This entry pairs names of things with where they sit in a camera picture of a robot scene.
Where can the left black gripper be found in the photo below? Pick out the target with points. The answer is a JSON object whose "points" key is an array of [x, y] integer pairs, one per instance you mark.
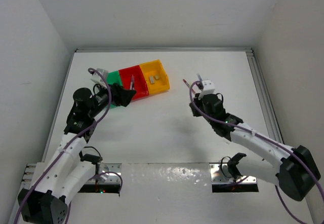
{"points": [[122, 95]]}

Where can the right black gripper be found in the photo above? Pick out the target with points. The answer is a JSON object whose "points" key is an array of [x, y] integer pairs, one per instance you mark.
{"points": [[197, 99]]}

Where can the green pen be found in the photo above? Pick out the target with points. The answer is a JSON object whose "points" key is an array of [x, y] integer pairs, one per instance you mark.
{"points": [[130, 85]]}

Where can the grey eraser block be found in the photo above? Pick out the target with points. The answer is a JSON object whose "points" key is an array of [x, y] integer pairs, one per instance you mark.
{"points": [[152, 79]]}

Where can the red pen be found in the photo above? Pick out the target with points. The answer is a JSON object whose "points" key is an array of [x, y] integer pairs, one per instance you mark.
{"points": [[188, 85]]}

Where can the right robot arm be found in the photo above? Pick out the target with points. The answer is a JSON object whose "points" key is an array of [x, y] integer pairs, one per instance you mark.
{"points": [[293, 169]]}

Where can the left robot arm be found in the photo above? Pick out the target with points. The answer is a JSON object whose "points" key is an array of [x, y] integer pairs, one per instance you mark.
{"points": [[48, 199]]}

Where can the green plastic bin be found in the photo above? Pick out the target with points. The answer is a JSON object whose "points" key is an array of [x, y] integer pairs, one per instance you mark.
{"points": [[114, 78]]}

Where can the red plastic bin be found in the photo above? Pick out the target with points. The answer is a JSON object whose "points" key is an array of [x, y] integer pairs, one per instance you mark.
{"points": [[134, 76]]}

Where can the yellow plastic bin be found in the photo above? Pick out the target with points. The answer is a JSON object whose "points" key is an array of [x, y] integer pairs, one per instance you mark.
{"points": [[155, 68]]}

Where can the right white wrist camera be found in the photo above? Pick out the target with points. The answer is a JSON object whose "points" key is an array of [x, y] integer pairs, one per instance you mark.
{"points": [[206, 87]]}

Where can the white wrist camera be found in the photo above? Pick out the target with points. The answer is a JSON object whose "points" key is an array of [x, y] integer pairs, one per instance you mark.
{"points": [[206, 87], [100, 77]]}

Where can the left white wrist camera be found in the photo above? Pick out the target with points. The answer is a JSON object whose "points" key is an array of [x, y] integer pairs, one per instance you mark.
{"points": [[100, 77]]}

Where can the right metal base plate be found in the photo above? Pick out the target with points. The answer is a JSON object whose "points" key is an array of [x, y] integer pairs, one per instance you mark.
{"points": [[219, 178]]}

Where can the metal base plate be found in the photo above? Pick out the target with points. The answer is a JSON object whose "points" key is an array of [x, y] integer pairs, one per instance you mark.
{"points": [[219, 178], [110, 174]]}

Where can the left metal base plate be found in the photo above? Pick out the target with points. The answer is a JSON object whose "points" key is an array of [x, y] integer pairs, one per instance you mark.
{"points": [[110, 174]]}

